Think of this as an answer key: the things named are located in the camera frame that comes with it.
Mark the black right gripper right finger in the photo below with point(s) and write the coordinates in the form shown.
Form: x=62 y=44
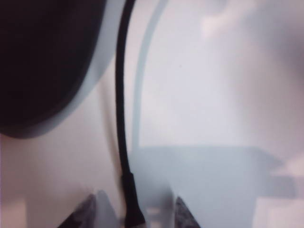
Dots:
x=183 y=216

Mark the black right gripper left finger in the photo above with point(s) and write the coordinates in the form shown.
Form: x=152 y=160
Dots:
x=88 y=213

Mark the black ergonomic computer mouse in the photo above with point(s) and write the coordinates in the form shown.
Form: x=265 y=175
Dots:
x=42 y=66

